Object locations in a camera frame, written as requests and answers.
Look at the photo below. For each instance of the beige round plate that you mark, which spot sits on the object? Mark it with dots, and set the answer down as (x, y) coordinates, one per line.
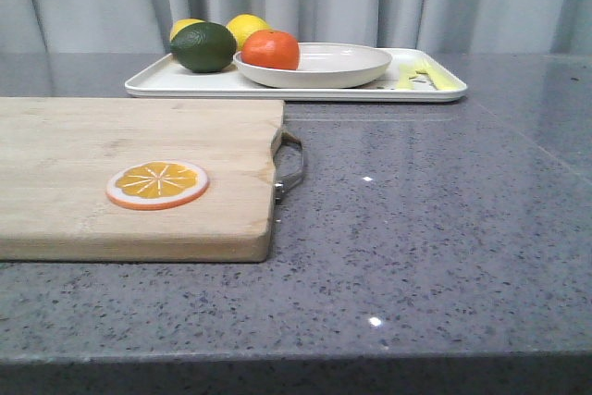
(322, 66)

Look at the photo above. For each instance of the orange mandarin fruit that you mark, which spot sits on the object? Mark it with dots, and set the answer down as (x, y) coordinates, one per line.
(271, 49)

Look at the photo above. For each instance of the white rectangular tray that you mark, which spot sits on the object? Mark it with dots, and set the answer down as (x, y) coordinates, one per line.
(400, 83)

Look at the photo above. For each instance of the orange slice toy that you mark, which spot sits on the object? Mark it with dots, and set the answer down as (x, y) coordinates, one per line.
(157, 185)

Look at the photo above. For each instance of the yellow lemon right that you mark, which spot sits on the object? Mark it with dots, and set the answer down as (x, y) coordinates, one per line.
(244, 25)

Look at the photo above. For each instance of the yellow lemon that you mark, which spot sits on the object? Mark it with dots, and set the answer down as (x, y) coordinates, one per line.
(244, 25)
(181, 24)

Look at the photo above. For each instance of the green lime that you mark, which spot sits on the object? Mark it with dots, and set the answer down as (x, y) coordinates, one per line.
(204, 47)

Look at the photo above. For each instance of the yellow plastic fork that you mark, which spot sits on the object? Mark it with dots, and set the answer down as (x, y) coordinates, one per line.
(440, 80)

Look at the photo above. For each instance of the yellow lemon left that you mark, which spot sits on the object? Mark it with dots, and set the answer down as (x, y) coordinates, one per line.
(181, 24)

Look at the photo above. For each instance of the wooden cutting board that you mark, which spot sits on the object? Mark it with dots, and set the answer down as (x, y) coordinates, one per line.
(57, 155)

